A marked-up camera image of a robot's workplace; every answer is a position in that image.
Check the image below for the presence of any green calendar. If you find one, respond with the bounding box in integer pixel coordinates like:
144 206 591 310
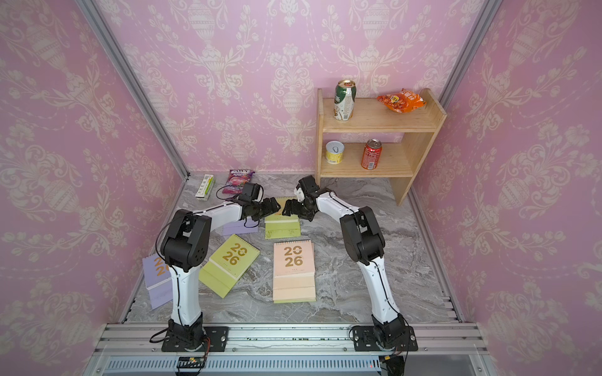
274 298 316 304
264 197 301 240
198 235 260 299

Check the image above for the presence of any pink calendar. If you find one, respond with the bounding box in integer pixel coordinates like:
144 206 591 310
272 240 316 302

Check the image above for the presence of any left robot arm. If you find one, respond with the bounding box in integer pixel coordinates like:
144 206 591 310
155 183 282 352

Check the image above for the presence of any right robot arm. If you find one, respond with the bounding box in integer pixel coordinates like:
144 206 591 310
283 175 412 350

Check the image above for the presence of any purple candy bag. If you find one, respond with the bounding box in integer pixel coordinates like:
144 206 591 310
221 169 255 195

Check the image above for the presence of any purple calendar at back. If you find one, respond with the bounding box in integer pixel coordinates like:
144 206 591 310
219 197 260 236

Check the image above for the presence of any purple calendar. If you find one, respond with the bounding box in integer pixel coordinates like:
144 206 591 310
142 255 172 310
219 197 260 236

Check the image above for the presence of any green white gum box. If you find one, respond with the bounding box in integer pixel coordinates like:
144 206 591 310
194 174 215 201

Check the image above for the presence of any yellow tin can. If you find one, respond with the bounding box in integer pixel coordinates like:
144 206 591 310
325 140 345 165

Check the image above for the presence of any red soda can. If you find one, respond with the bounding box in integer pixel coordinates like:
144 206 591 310
361 139 383 170

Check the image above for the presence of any wooden shelf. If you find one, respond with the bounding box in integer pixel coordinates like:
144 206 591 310
314 88 448 208

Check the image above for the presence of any purple calendar front left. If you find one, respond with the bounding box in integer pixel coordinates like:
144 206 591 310
142 255 172 310

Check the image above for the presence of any green drink can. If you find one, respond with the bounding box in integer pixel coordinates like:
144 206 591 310
334 79 357 122

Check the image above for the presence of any orange snack bag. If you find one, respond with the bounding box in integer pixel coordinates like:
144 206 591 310
377 89 426 114

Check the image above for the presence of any small circuit board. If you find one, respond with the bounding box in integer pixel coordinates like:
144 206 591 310
177 357 206 370

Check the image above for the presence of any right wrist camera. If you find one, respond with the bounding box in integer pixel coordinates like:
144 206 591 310
294 185 305 202

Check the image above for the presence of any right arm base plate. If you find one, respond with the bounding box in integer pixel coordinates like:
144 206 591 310
350 325 419 353

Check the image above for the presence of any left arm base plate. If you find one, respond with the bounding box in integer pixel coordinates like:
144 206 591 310
161 326 229 353

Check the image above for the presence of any aluminium front rail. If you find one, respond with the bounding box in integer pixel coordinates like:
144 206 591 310
84 322 496 375

